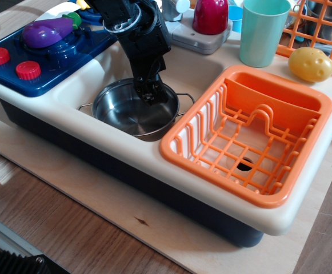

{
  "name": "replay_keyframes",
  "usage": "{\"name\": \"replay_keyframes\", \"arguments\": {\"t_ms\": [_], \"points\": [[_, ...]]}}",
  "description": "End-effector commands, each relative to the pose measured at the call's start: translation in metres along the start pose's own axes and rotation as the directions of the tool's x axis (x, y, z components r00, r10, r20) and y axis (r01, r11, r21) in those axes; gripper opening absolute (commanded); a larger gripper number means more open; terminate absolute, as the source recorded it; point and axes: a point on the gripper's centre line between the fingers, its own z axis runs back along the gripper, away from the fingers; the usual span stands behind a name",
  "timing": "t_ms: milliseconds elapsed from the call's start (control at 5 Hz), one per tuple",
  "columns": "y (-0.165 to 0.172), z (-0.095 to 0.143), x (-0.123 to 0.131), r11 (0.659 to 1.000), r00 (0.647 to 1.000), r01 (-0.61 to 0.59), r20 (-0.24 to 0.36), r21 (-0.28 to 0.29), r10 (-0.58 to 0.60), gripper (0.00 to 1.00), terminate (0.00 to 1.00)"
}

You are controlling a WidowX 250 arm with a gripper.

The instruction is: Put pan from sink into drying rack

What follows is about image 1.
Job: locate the yellow toy potato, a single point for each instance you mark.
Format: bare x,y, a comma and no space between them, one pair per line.
310,64

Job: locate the grey toy faucet base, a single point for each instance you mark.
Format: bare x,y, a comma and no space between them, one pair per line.
178,16

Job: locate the light wooden base board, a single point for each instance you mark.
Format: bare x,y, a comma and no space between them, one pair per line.
88,222

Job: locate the magenta plastic cup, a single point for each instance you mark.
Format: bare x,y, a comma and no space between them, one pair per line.
211,16

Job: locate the orange grid basket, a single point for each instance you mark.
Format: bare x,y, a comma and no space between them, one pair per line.
311,21

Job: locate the orange plastic drying rack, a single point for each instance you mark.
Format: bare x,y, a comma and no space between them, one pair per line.
250,133

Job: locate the blue toy stove top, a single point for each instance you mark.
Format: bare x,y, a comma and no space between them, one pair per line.
59,60

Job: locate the teal plastic cup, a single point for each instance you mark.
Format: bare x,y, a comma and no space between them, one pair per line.
262,27

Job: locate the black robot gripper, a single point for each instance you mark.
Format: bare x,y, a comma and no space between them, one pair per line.
142,33

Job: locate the small blue cup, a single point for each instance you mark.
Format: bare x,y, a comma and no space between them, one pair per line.
235,15

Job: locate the red stove knob right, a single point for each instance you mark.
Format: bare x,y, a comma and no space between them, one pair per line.
28,70

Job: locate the yellow toy vegetable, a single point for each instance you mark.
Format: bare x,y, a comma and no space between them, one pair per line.
82,4

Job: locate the purple toy eggplant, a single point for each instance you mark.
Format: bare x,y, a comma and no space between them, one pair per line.
44,33

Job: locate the stainless steel pan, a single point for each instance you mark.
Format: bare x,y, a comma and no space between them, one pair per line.
119,106

